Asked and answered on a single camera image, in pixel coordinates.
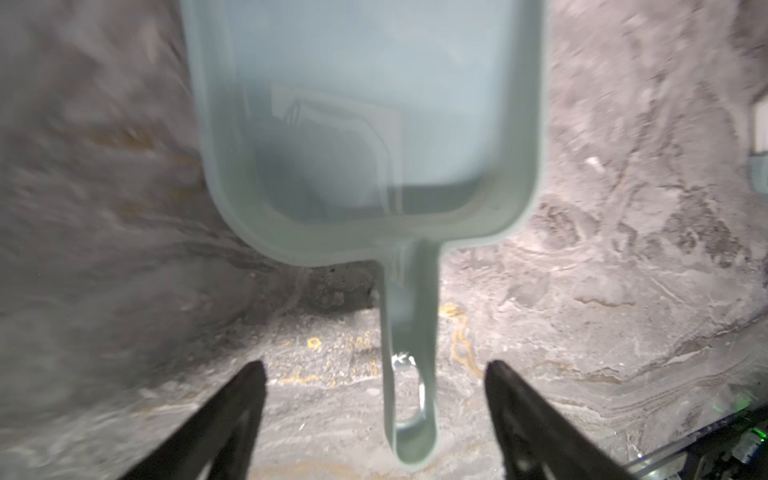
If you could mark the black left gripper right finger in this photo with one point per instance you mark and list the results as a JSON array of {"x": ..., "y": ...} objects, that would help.
[{"x": 536, "y": 441}]

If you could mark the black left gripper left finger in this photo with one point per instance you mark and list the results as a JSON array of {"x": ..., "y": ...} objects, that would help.
[{"x": 220, "y": 437}]

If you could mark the teal dustpan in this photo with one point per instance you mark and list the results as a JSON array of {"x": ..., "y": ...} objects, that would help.
[{"x": 334, "y": 132}]

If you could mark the teal hand brush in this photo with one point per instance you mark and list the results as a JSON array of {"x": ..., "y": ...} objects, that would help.
[{"x": 759, "y": 148}]

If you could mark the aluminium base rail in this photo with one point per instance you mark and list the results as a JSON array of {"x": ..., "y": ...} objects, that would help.
[{"x": 734, "y": 447}]

